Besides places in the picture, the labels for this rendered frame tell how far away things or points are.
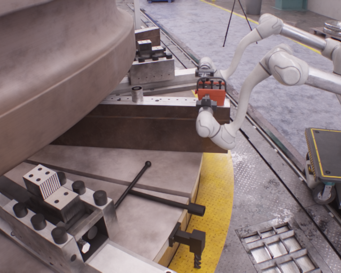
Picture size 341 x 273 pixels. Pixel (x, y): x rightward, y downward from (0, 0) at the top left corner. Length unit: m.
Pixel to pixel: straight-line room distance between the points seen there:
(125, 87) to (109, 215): 1.96
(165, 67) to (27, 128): 1.93
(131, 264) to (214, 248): 0.77
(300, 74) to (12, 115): 1.32
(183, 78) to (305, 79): 1.94
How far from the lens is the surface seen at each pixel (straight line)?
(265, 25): 2.34
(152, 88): 3.31
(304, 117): 3.70
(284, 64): 1.56
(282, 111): 3.75
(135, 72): 3.13
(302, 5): 11.40
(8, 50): 1.58
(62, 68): 1.75
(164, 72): 3.19
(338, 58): 2.47
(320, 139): 2.70
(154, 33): 4.46
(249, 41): 2.37
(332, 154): 2.55
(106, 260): 1.53
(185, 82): 3.37
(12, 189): 1.87
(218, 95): 2.15
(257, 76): 1.77
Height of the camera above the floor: 1.67
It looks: 32 degrees down
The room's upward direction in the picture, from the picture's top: 3 degrees counter-clockwise
